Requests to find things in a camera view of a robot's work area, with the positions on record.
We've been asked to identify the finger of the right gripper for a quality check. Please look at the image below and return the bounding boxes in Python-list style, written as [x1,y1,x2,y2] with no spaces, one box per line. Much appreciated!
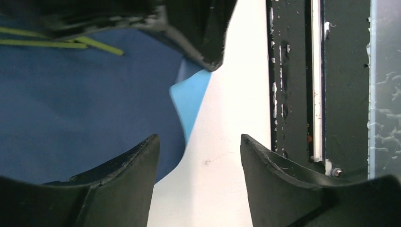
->
[0,0,236,71]

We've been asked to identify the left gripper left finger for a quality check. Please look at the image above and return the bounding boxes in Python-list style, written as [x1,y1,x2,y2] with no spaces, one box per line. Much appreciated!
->
[0,134,160,227]

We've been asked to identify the white slotted cable duct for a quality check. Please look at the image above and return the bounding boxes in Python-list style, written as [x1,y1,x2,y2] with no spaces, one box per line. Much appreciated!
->
[366,0,377,180]

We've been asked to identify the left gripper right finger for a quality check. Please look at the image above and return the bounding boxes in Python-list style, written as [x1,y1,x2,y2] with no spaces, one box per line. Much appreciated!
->
[240,134,401,227]

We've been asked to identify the blue wrapping paper sheet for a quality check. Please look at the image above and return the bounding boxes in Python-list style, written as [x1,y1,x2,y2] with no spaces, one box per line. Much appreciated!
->
[0,28,211,183]

